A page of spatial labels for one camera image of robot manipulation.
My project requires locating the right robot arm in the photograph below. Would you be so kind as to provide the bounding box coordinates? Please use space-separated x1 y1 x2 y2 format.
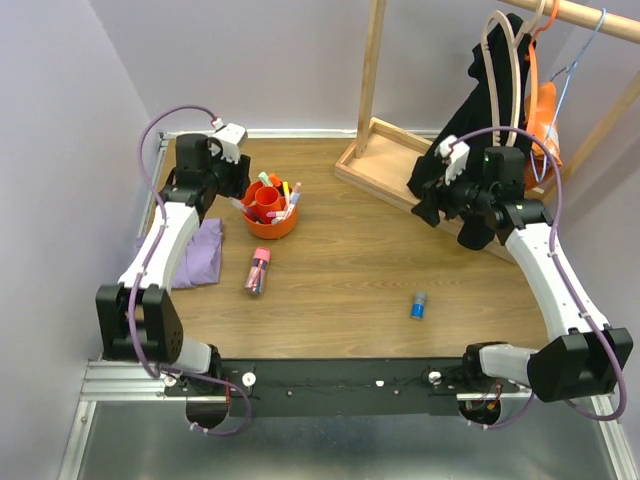
412 136 633 402

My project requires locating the beige wooden hanger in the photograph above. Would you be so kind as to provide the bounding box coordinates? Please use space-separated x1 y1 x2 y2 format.
480 0 549 151

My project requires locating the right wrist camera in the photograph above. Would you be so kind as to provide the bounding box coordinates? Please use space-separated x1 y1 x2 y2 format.
436 135 470 185

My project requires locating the blue capped white marker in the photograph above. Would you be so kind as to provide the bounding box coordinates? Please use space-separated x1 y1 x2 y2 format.
286 193 300 215

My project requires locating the mint green highlighter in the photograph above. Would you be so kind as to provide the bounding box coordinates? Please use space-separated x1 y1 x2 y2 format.
258 172 273 187

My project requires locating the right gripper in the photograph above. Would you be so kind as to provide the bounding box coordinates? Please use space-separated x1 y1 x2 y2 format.
410 157 495 228

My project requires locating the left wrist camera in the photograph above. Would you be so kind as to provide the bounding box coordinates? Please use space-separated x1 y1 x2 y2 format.
209 118 248 164

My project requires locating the purple cloth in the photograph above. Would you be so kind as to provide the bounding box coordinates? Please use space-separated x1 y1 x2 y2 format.
134 217 225 290

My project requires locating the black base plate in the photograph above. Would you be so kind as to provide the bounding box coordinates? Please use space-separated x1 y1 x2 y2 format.
162 356 524 419

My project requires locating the red pen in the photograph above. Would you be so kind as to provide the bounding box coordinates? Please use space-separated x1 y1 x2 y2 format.
230 198 262 224

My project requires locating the aluminium rail frame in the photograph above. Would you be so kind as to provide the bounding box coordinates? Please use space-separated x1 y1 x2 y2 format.
57 349 640 480

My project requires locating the yellow capped white marker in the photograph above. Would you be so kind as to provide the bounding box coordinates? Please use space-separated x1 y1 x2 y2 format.
282 181 290 208

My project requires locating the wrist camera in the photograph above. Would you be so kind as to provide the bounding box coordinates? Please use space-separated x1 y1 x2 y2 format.
209 118 248 164
436 135 470 185

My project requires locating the purple cable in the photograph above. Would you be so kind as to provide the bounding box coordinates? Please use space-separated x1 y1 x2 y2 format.
130 104 251 436
449 127 629 431

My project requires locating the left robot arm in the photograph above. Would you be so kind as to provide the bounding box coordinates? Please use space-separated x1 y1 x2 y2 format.
96 123 250 395

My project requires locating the orange round desk organizer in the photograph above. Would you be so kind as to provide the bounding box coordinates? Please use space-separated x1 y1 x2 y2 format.
241 181 298 240

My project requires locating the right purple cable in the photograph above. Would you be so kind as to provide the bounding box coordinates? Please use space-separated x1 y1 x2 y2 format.
449 127 629 431

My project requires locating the pink lidded marker bottle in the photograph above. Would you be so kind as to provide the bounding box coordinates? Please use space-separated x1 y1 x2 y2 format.
244 247 271 296

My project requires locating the orange garment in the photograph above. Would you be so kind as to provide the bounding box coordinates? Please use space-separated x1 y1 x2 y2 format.
524 82 563 191

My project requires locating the blue jar grey lid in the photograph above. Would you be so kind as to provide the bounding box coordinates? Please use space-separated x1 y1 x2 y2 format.
410 292 427 320

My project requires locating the orange hanger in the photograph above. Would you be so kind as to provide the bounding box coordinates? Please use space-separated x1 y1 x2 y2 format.
526 0 559 134

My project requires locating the black garment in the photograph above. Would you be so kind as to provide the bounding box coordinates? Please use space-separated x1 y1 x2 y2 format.
407 13 531 250

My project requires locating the blue wire hanger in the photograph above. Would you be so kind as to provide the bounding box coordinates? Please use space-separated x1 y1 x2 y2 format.
530 8 608 186

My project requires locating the black orange highlighter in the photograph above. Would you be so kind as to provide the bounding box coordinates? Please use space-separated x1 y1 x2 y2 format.
268 173 282 187

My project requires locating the wooden clothes rack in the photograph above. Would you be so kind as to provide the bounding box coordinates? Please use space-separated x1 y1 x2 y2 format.
333 0 640 265

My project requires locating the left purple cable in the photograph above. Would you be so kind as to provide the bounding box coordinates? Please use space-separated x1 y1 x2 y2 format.
130 104 251 436

